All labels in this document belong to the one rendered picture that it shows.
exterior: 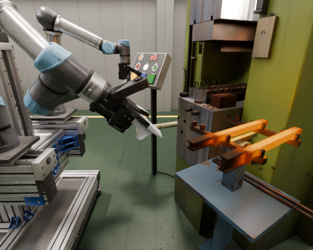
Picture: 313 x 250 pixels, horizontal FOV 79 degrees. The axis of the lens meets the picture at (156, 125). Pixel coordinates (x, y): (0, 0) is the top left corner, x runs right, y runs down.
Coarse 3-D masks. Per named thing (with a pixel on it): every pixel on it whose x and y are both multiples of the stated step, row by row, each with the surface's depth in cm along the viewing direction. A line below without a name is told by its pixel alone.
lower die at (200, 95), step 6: (228, 84) 130; (246, 84) 130; (192, 90) 126; (198, 90) 120; (204, 90) 115; (210, 90) 114; (216, 90) 115; (222, 90) 117; (228, 90) 119; (234, 90) 120; (192, 96) 127; (198, 96) 121; (204, 96) 115; (204, 102) 116
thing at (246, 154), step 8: (296, 128) 70; (272, 136) 63; (280, 136) 63; (288, 136) 64; (256, 144) 58; (264, 144) 58; (272, 144) 59; (232, 152) 51; (240, 152) 51; (248, 152) 52; (256, 152) 55; (224, 160) 49; (232, 160) 50; (240, 160) 53; (248, 160) 52; (224, 168) 50; (232, 168) 51
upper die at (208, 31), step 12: (204, 24) 106; (216, 24) 100; (228, 24) 103; (240, 24) 106; (252, 24) 109; (192, 36) 118; (204, 36) 108; (216, 36) 103; (228, 36) 106; (240, 36) 109; (252, 36) 112
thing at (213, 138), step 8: (256, 120) 78; (264, 120) 78; (232, 128) 70; (240, 128) 70; (248, 128) 72; (256, 128) 75; (200, 136) 62; (208, 136) 62; (216, 136) 62; (224, 136) 65; (232, 136) 68; (192, 144) 58; (200, 144) 61; (208, 144) 62; (216, 144) 63
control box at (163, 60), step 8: (136, 56) 168; (144, 56) 162; (152, 56) 155; (160, 56) 150; (168, 56) 149; (136, 64) 165; (144, 64) 159; (152, 64) 153; (160, 64) 148; (168, 64) 152; (144, 72) 157; (152, 72) 151; (160, 72) 147; (160, 80) 149; (152, 88) 156; (160, 88) 152
